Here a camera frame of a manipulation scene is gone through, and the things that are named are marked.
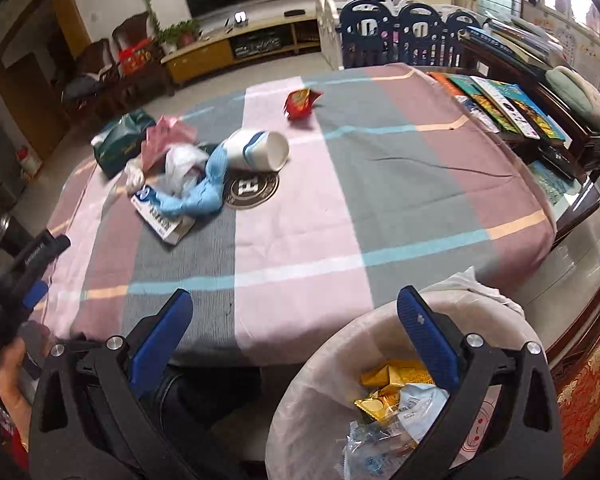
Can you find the red gift box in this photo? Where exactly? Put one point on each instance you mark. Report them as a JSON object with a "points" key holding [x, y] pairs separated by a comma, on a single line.
{"points": [[132, 59]]}

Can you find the dark wooden armchair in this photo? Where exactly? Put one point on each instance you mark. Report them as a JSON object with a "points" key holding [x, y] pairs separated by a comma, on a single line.
{"points": [[93, 91]]}

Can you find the red snack wrapper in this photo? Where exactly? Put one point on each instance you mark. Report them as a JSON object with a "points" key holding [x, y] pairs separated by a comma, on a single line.
{"points": [[299, 103]]}

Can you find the white blue paper cup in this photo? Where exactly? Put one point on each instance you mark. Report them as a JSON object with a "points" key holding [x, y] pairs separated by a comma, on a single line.
{"points": [[256, 150]]}

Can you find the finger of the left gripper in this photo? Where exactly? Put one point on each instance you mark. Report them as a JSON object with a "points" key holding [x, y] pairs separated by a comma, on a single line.
{"points": [[38, 255], [35, 294]]}

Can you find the white blue medicine box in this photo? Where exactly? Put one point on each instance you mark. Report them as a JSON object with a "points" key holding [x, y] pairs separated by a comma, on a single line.
{"points": [[169, 230]]}

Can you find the stack of books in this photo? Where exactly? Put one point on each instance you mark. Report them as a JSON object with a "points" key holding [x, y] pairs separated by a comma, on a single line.
{"points": [[509, 41]]}

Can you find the dark wooden side table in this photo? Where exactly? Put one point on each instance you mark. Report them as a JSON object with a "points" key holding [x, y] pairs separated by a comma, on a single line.
{"points": [[585, 141]]}

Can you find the white mesh trash basket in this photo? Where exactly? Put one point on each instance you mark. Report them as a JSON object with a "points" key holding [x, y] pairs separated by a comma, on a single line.
{"points": [[358, 373]]}

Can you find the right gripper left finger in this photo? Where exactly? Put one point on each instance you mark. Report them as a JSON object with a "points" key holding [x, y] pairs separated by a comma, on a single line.
{"points": [[87, 421]]}

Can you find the red patterned sofa cushion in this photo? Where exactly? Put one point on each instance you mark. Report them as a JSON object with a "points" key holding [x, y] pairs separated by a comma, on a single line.
{"points": [[579, 410]]}

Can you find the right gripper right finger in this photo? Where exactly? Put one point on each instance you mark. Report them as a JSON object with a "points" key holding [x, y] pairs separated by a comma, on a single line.
{"points": [[523, 439]]}

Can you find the blue baby fence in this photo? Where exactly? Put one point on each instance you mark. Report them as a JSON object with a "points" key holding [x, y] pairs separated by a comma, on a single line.
{"points": [[417, 35]]}

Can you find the person's left hand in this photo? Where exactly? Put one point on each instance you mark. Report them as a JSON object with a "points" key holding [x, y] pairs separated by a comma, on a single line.
{"points": [[35, 340]]}

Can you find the potted green plant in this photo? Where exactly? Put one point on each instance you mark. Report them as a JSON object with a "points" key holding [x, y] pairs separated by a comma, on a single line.
{"points": [[181, 34]]}

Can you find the yellow wooden tv cabinet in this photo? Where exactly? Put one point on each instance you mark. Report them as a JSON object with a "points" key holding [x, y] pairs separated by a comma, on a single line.
{"points": [[241, 45]]}

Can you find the plaid tablecloth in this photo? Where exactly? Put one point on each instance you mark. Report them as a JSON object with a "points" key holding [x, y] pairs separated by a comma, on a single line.
{"points": [[388, 183]]}

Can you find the dark wooden coffee table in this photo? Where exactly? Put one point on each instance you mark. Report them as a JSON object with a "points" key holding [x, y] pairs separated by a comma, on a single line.
{"points": [[568, 190]]}

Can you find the pink paper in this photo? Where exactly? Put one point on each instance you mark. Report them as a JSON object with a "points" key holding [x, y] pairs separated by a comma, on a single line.
{"points": [[159, 138]]}

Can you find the colourful picture book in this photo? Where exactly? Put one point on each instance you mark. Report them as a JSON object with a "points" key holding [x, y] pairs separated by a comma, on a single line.
{"points": [[473, 86]]}

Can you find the green tissue box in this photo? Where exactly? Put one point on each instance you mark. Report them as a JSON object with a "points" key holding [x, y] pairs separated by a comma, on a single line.
{"points": [[120, 140]]}

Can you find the white plastic bag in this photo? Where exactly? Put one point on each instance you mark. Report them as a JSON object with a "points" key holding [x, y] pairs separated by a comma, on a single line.
{"points": [[184, 167]]}

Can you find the white remote control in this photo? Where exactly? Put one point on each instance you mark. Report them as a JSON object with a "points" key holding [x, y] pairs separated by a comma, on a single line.
{"points": [[506, 107]]}

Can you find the white baby fence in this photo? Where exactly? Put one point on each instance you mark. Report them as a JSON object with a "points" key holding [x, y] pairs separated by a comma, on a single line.
{"points": [[327, 14]]}

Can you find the green plush cushion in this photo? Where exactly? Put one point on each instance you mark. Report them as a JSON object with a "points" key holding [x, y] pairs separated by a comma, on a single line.
{"points": [[579, 94]]}

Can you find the blue textured cloth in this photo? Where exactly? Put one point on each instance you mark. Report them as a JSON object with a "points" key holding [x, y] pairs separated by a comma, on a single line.
{"points": [[206, 197]]}

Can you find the clear plastic wrapper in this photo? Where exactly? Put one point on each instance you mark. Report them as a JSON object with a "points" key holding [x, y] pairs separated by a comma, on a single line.
{"points": [[375, 451]]}

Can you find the yellow chip bag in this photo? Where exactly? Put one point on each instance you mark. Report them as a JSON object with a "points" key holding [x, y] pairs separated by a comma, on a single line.
{"points": [[383, 384]]}

